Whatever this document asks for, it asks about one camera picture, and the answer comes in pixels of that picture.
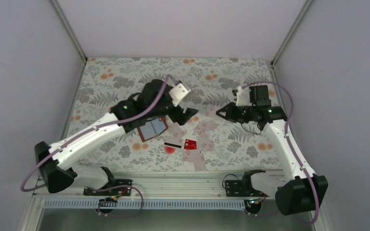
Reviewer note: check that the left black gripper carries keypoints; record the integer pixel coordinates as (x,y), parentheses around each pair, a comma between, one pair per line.
(184,117)

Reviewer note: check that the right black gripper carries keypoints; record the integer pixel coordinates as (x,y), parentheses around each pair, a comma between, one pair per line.
(230,115)

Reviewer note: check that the brown leather card holder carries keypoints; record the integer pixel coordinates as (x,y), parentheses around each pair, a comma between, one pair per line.
(152,128)

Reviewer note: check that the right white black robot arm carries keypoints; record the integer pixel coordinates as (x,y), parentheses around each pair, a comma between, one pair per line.
(303,189)

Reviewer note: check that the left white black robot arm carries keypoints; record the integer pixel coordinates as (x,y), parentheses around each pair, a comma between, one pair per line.
(57,162)

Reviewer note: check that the white pink card beside holder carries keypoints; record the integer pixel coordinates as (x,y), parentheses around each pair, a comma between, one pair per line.
(176,130)

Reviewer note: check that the white card black stripe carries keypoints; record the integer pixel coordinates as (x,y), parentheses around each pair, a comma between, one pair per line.
(174,142)

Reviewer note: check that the red card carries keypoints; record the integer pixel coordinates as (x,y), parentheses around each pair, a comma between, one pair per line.
(190,144)

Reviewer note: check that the floral patterned table mat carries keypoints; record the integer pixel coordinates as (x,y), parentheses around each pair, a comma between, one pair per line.
(107,81)

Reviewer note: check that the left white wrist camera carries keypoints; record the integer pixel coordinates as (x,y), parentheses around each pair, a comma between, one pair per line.
(178,93)

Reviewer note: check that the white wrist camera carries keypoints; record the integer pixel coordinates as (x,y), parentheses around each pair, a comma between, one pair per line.
(242,96)
(178,93)

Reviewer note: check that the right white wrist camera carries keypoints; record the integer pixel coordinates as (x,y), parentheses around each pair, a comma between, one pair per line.
(242,96)

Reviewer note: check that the aluminium rail frame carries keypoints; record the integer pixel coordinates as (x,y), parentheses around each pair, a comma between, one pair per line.
(168,185)

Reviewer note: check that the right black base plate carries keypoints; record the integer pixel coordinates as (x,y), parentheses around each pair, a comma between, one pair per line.
(237,188)

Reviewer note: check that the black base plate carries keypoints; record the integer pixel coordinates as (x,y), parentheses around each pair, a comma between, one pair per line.
(121,187)
(237,188)

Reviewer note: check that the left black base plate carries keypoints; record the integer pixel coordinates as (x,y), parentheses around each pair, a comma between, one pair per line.
(121,187)

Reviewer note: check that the blue slotted cable duct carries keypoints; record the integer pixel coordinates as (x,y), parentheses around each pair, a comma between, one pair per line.
(199,204)

